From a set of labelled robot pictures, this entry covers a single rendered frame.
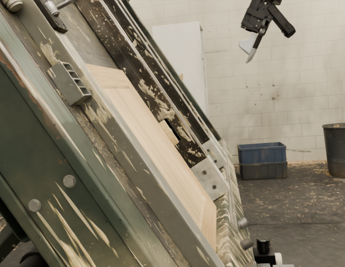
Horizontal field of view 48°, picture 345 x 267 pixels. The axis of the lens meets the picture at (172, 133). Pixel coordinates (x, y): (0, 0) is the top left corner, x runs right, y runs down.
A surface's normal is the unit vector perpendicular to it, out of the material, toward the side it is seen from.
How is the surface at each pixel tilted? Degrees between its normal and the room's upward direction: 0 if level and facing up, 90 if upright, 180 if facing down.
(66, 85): 89
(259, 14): 90
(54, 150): 90
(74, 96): 89
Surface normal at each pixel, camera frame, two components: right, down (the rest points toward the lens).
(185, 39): -0.15, 0.11
